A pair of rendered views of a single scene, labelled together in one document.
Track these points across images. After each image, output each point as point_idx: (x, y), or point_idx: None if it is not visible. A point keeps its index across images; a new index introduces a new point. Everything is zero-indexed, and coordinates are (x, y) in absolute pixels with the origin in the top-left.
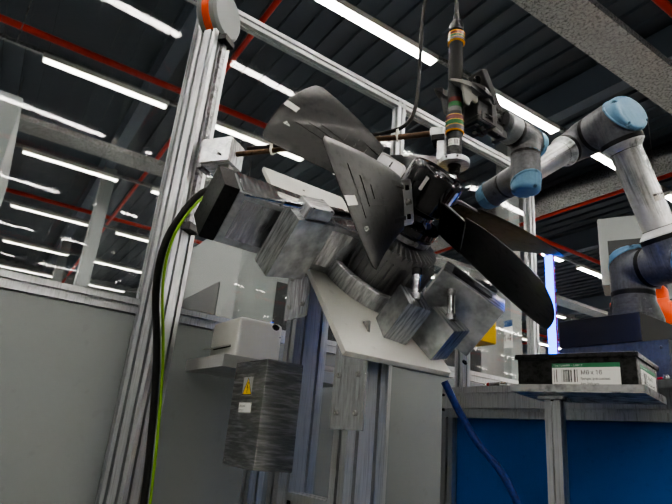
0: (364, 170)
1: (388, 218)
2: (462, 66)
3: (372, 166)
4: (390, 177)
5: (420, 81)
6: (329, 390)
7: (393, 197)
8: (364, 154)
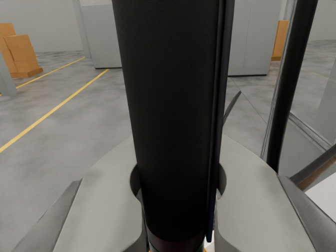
0: (138, 197)
1: (146, 235)
2: (117, 31)
3: (140, 198)
4: (144, 215)
5: (288, 62)
6: None
7: (146, 228)
8: (140, 189)
